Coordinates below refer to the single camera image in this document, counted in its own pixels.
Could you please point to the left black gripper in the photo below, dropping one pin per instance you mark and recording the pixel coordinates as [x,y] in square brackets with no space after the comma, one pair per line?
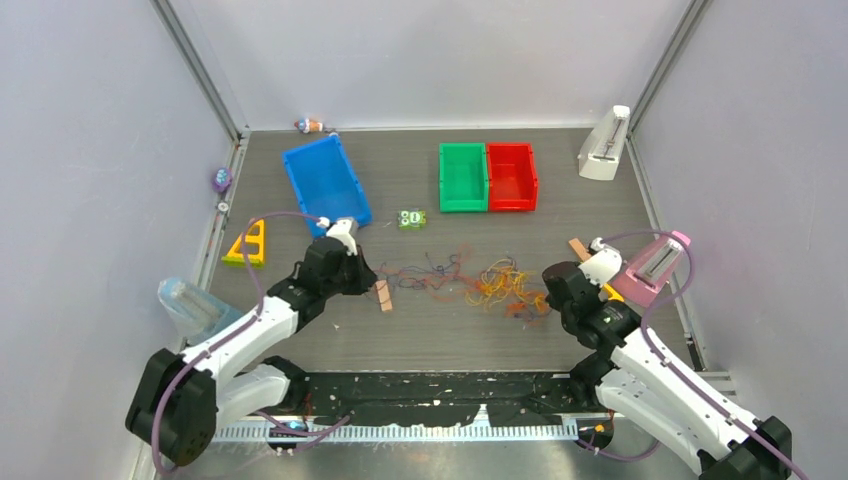
[364,276]

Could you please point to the clear plastic container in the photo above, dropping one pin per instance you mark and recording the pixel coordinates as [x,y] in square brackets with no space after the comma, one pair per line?
[196,314]

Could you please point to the aluminium rail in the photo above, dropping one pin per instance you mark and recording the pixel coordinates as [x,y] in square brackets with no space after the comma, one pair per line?
[374,407]

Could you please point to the white metronome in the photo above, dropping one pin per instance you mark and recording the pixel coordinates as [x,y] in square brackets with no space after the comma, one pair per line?
[599,156]

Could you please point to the green monster toy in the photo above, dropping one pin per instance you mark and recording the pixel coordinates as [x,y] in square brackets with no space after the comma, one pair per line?
[411,219]

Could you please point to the yellow triangle block left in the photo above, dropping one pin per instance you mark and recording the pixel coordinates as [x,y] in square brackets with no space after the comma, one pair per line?
[249,247]

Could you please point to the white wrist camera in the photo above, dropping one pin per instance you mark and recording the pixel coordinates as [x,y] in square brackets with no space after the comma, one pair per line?
[344,230]
[603,264]

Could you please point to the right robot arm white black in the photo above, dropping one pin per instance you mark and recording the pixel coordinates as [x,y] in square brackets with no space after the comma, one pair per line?
[631,372]

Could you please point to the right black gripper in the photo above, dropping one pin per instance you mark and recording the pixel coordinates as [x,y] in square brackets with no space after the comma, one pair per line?
[551,302]

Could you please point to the wooden block right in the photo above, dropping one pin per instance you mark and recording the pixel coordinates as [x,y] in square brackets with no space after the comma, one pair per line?
[580,250]

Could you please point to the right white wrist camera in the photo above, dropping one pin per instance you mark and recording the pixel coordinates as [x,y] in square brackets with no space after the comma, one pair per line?
[603,264]

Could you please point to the red plastic bin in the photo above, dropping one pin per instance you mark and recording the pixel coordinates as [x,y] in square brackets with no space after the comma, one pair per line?
[513,180]

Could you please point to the small wooden block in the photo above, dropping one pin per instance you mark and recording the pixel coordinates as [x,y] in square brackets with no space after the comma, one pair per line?
[383,293]

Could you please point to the blue plastic bin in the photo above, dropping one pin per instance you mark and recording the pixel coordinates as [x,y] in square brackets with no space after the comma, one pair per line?
[325,183]

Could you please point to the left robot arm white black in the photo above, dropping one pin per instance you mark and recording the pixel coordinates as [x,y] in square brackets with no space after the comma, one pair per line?
[184,398]

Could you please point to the small figurine toy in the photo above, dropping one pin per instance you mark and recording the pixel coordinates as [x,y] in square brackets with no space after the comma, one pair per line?
[308,126]

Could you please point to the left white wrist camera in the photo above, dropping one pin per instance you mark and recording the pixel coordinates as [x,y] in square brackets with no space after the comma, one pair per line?
[344,230]

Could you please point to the pink metronome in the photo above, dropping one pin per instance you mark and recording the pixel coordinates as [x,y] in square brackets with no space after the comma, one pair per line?
[644,276]

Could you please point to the yellow triangle block right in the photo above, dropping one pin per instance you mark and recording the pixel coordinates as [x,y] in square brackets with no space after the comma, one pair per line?
[611,293]

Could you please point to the green plastic bin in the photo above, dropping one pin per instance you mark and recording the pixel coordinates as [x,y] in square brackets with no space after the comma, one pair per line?
[463,178]

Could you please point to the yellow triangle block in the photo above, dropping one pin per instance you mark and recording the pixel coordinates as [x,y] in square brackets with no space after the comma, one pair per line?
[611,293]
[249,247]

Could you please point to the purple round toy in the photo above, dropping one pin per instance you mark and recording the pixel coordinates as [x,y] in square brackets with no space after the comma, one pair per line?
[222,180]

